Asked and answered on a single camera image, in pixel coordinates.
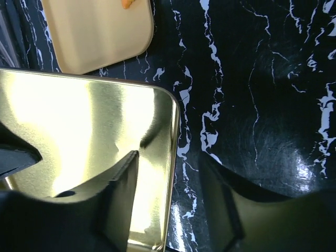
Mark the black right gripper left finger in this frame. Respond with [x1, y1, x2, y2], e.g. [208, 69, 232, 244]
[1, 151, 139, 251]

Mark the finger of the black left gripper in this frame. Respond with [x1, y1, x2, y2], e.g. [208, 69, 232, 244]
[1, 123, 42, 176]

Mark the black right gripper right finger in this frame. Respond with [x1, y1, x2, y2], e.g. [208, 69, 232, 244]
[198, 153, 335, 251]

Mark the gold tin lid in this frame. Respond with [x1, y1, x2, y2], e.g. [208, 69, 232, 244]
[1, 69, 180, 251]

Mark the yellow plastic tray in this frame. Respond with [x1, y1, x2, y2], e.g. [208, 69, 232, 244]
[41, 0, 154, 74]

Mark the yellow fish cookie lower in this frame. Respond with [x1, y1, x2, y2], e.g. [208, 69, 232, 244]
[121, 0, 135, 9]

